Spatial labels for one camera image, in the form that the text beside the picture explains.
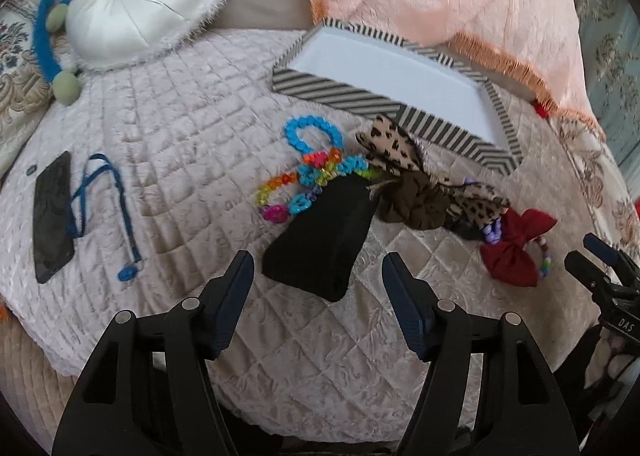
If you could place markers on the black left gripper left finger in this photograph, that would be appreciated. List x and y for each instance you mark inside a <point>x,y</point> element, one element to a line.
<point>145,390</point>

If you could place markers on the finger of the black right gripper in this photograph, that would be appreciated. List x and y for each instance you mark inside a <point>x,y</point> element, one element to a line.
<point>615,258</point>
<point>582,269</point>

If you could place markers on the red fabric bow clip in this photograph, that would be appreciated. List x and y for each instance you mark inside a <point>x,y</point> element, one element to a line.
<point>521,256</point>

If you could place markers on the leopard print brown scrunchie bow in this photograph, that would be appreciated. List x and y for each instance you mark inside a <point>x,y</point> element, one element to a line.
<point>423,199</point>

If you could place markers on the black velvet pouch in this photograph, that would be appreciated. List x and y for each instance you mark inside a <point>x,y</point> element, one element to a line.
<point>317,251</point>

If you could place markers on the black smartphone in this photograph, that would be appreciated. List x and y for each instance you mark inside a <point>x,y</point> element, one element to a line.
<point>53,247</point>

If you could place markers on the quilted beige bedspread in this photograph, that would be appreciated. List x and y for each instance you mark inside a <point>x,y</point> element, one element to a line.
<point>193,135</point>

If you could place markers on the floral embroidered pillow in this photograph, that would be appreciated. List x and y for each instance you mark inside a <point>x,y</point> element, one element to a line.
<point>25,94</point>

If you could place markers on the striped white tray box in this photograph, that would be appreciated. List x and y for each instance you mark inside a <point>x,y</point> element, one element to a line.
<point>369,72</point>

